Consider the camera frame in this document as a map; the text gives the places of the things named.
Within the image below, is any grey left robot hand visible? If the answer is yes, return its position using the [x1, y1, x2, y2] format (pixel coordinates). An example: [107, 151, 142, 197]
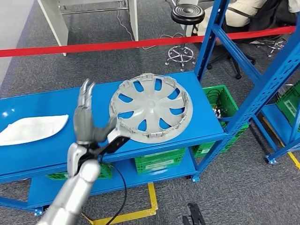
[73, 78, 117, 145]

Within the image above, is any white plastic car part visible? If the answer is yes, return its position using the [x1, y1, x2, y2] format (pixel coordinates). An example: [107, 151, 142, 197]
[0, 114, 69, 147]

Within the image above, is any blue metal shelf rack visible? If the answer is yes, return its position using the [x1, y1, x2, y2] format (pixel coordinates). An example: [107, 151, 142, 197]
[0, 0, 300, 217]
[252, 83, 300, 165]

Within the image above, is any green plastic crate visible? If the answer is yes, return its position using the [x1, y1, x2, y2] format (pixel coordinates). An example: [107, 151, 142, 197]
[276, 80, 300, 133]
[134, 148, 186, 175]
[192, 84, 249, 158]
[46, 163, 114, 181]

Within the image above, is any red barrier tape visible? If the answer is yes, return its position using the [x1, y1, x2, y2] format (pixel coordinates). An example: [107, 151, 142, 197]
[0, 25, 296, 59]

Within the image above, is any grey wheel hubcap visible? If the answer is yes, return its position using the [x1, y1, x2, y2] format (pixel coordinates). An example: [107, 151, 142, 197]
[109, 73, 194, 144]

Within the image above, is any white desk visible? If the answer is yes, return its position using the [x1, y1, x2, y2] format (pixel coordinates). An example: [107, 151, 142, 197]
[37, 0, 139, 57]

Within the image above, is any black round stool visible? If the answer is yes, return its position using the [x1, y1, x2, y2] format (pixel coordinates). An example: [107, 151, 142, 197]
[164, 3, 206, 73]

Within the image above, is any person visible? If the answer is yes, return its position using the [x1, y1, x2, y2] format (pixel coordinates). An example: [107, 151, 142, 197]
[197, 0, 269, 36]

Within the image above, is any black office chair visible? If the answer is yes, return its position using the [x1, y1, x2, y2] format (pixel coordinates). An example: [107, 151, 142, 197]
[206, 0, 298, 80]

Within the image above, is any chrome stool base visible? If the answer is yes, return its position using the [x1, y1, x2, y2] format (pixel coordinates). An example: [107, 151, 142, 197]
[256, 37, 288, 58]

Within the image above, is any silver metal bowl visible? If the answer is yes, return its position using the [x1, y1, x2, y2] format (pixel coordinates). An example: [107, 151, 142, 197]
[277, 83, 293, 95]

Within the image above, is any yellow floor tape strip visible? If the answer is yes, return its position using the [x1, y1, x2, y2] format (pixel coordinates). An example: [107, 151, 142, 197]
[262, 116, 300, 170]

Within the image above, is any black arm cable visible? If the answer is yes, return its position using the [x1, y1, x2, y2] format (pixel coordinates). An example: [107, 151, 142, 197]
[81, 152, 127, 225]

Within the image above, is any white floor cable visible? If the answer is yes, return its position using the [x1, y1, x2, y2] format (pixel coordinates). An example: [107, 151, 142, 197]
[115, 0, 188, 50]

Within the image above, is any black cable bundle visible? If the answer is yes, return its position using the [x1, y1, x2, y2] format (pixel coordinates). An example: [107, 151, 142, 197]
[206, 88, 225, 120]

